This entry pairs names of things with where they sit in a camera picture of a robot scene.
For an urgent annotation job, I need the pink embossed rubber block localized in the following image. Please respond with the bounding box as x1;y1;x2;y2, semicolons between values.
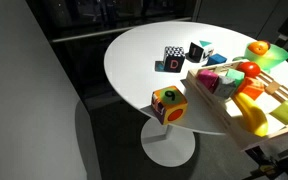
196;68;220;94

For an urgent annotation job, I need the light wooden slatted box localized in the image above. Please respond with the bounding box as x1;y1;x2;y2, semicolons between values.
186;60;288;152

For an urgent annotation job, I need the blue embossed rubber block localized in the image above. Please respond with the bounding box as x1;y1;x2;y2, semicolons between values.
206;53;228;67

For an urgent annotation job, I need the grey embossed rubber block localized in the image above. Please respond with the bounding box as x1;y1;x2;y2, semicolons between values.
213;75;237;99

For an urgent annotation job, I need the green embossed rubber block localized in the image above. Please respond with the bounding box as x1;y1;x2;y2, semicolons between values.
225;68;246;87

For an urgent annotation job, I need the orange embossed rubber block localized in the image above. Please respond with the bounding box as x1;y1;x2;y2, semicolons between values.
236;76;266;101

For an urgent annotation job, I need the flat black teal card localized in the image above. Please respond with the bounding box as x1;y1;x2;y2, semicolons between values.
154;60;167;73

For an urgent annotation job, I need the colourful soft cube number nine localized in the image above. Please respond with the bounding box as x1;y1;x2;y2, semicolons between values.
151;85;189;126

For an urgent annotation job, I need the black soft cube letter D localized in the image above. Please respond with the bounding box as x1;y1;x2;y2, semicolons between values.
162;45;186;73

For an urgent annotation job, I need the black white soft cube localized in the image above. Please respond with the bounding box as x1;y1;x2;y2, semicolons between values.
188;39;215;64

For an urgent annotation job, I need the red toy tomato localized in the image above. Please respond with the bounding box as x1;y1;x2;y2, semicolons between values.
236;61;262;79

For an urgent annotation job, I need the orange toy fruit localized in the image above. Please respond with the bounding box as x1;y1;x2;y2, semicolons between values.
247;40;271;55

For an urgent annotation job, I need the green plastic bowl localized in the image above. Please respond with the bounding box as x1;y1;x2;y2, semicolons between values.
232;41;288;72

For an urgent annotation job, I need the dark equipment pile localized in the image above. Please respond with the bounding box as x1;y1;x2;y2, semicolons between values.
243;131;288;180

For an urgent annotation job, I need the white round table pedestal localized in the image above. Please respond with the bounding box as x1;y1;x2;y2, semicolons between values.
140;116;196;168

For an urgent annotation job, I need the grey window frame bar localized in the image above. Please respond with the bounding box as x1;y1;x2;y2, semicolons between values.
50;16;193;44

